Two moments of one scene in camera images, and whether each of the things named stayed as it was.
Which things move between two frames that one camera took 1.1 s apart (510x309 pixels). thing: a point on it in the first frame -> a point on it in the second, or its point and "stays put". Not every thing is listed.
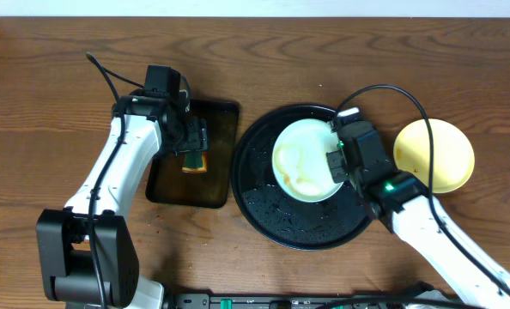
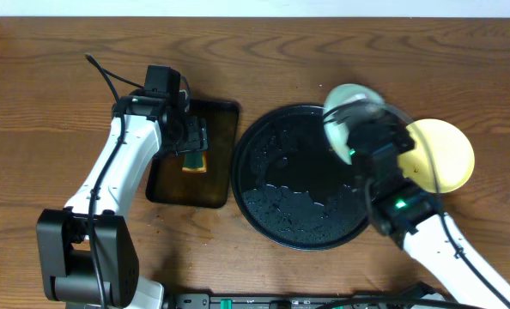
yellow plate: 453,154 stays put
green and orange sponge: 195,162 stays put
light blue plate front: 300,162 -> 338,95
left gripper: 195,140 stays put
